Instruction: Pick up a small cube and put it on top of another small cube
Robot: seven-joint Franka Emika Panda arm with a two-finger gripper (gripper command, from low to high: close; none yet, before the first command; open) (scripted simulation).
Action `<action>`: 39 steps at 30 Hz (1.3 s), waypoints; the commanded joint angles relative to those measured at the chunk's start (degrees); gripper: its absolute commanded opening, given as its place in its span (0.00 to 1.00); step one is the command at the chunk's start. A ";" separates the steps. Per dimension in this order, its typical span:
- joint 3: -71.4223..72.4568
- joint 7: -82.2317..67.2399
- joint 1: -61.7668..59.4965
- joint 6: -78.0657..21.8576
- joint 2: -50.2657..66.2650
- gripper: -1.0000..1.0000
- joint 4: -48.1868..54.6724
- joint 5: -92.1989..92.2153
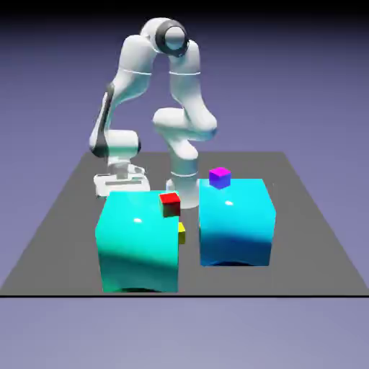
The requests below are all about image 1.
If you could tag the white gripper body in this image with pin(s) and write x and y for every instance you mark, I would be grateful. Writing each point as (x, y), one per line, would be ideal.
(121, 183)

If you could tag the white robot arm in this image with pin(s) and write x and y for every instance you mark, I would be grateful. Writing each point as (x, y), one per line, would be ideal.
(184, 86)

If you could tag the small red cube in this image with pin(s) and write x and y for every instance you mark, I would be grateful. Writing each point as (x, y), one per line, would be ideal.
(170, 203)

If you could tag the small yellow cube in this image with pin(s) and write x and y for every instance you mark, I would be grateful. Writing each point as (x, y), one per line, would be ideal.
(181, 233)

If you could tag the small magenta cube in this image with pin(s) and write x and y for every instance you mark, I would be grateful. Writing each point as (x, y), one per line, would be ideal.
(219, 177)

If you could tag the large turquoise box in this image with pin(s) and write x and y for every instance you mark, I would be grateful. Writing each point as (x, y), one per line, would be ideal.
(138, 239)

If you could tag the large sky blue box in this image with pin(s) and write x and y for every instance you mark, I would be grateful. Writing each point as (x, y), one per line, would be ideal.
(235, 225)

